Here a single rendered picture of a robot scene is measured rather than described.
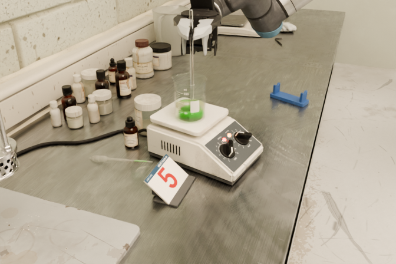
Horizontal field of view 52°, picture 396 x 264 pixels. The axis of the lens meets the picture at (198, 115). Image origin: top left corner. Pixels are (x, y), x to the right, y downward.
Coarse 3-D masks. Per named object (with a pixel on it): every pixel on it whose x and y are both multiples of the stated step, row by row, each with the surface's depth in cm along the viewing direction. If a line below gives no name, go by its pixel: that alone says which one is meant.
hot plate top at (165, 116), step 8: (208, 104) 84; (160, 112) 81; (168, 112) 81; (208, 112) 81; (216, 112) 81; (224, 112) 81; (152, 120) 79; (160, 120) 78; (168, 120) 78; (176, 120) 78; (208, 120) 78; (216, 120) 78; (176, 128) 76; (184, 128) 75; (192, 128) 75; (200, 128) 75; (208, 128) 76
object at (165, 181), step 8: (168, 160) 75; (160, 168) 73; (168, 168) 74; (176, 168) 75; (160, 176) 72; (168, 176) 73; (176, 176) 74; (152, 184) 69; (160, 184) 70; (168, 184) 72; (176, 184) 73; (160, 192) 69; (168, 192) 70
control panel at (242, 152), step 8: (232, 128) 81; (240, 128) 82; (216, 136) 77; (224, 136) 78; (232, 136) 79; (208, 144) 75; (216, 144) 76; (240, 144) 79; (248, 144) 80; (256, 144) 81; (216, 152) 74; (240, 152) 77; (248, 152) 78; (224, 160) 74; (232, 160) 75; (240, 160) 76; (232, 168) 73
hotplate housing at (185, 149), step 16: (160, 128) 79; (224, 128) 80; (160, 144) 80; (176, 144) 77; (192, 144) 75; (176, 160) 79; (192, 160) 76; (208, 160) 74; (208, 176) 76; (224, 176) 73; (240, 176) 76
